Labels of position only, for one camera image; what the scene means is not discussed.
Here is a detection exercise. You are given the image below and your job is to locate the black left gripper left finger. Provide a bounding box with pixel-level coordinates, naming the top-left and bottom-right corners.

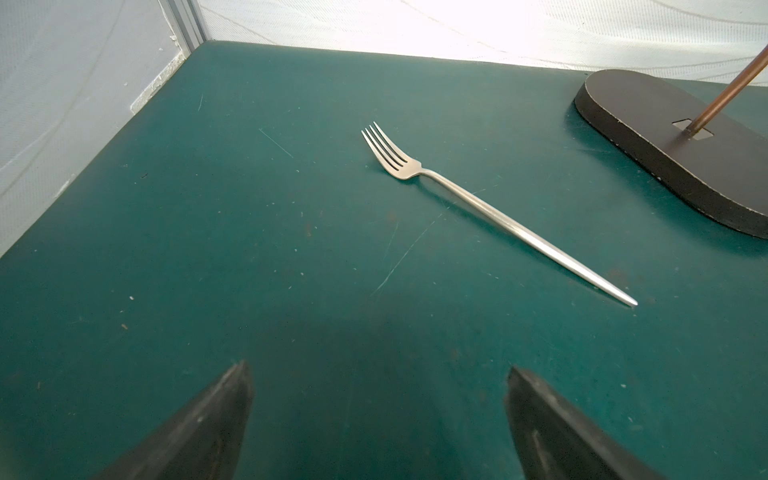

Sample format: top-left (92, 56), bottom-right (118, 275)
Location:
top-left (94, 361), bottom-right (254, 479)

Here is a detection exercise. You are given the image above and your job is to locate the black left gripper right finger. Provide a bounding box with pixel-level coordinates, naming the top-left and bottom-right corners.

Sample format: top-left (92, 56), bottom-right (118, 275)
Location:
top-left (505, 367), bottom-right (663, 480)

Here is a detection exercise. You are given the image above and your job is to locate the silver metal fork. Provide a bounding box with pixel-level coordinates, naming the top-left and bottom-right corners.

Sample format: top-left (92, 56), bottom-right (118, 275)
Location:
top-left (361, 122), bottom-right (639, 307)

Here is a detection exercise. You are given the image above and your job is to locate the dark oval stand base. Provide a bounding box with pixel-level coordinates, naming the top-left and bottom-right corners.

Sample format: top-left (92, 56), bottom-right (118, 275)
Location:
top-left (574, 70), bottom-right (767, 239)

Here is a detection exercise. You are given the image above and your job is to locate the copper stand pole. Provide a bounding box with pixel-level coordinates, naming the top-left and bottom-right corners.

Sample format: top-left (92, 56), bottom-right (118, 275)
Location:
top-left (683, 46), bottom-right (768, 137)

